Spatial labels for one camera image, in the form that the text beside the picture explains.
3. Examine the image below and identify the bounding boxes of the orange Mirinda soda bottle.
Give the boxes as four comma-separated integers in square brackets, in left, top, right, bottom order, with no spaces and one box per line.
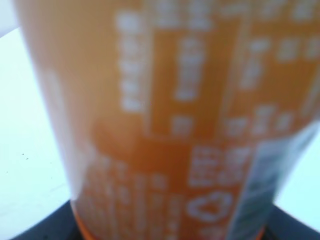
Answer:
[13,0,320,240]

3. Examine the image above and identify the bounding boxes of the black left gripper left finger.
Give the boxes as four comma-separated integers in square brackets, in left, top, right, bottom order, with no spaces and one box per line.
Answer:
[0,201,84,240]

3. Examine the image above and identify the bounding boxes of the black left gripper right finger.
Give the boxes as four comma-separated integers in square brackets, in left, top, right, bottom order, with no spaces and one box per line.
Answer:
[262,205,320,240]

